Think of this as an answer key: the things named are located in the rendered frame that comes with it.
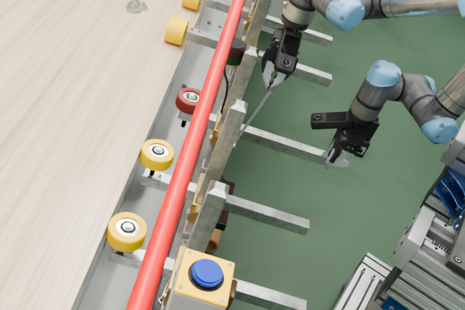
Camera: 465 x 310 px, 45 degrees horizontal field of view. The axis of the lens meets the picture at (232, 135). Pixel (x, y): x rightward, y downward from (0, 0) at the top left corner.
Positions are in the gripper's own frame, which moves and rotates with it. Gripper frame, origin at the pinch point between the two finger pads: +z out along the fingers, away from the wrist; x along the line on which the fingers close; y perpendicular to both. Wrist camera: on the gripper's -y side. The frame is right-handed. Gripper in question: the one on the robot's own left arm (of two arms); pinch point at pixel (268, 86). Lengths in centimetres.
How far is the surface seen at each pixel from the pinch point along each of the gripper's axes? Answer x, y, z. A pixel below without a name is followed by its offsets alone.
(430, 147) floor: -122, 151, 101
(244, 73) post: 7.8, -7.2, -5.9
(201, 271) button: 9, -82, -23
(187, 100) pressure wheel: 19.5, -4.1, 9.8
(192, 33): 24.8, 21.8, 4.5
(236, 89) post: 8.4, -7.2, -0.6
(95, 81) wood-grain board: 43.9, -8.2, 10.4
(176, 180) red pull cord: 15, -110, -64
